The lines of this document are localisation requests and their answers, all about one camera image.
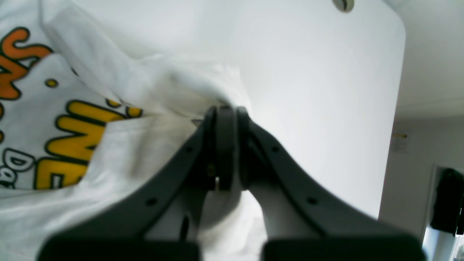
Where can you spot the dark object in background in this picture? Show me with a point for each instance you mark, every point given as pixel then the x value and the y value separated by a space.
pixel 448 206

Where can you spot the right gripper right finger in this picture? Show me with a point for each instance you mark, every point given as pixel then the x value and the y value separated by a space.
pixel 303 220

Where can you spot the white printed t-shirt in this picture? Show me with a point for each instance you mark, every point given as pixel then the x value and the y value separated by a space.
pixel 84 123

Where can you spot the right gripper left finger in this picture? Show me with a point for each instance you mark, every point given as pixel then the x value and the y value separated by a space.
pixel 160 221

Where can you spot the right table cable grommet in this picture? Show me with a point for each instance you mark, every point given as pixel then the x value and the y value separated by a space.
pixel 344 6

